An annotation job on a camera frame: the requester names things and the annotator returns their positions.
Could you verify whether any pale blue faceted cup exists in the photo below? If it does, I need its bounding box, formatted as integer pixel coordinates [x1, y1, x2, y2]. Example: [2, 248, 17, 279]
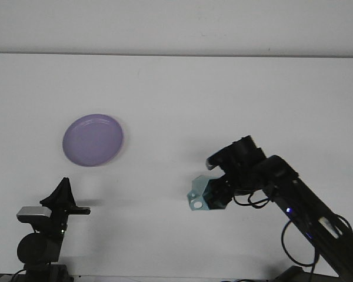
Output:
[187, 174, 227, 212]

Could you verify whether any pale purple round plate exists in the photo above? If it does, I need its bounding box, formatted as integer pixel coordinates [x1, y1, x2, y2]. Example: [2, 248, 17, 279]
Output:
[62, 113, 125, 167]

